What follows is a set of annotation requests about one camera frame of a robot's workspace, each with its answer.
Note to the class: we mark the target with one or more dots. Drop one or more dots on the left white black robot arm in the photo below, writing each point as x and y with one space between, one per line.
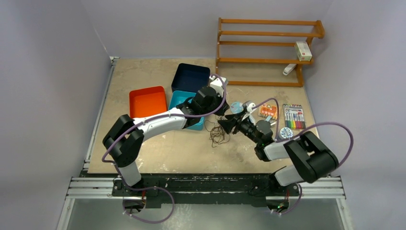
125 138

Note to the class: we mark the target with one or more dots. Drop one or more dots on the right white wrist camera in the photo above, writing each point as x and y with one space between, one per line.
248 109

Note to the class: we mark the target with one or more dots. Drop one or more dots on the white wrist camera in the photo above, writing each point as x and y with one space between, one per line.
218 84
248 109

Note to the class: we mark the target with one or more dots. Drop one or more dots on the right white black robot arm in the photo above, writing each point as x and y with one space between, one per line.
311 158

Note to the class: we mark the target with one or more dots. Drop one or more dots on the light blue plastic tray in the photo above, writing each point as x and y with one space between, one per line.
179 97

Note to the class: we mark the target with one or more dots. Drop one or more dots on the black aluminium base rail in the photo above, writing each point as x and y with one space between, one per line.
156 189

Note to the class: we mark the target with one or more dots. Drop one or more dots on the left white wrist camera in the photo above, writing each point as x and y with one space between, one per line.
218 84

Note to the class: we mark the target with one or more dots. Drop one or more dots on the white stapler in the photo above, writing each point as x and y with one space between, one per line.
288 69

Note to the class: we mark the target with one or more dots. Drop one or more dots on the blue blister pack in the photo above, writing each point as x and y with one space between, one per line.
236 107

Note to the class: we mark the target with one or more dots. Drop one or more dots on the white cardboard box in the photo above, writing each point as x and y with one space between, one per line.
303 51

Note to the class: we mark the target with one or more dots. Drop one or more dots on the orange plastic tray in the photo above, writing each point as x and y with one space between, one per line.
147 102

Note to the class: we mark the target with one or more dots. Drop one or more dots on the coloured marker set pack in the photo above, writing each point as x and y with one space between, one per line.
294 116

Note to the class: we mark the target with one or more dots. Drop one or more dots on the dark blue plastic tray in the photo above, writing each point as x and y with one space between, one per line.
190 78

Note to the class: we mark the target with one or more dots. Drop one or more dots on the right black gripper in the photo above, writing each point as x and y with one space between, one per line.
229 124

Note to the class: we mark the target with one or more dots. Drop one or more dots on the orange card pack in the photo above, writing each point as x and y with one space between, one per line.
267 110

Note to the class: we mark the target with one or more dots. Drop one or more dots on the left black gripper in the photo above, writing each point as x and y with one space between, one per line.
221 111

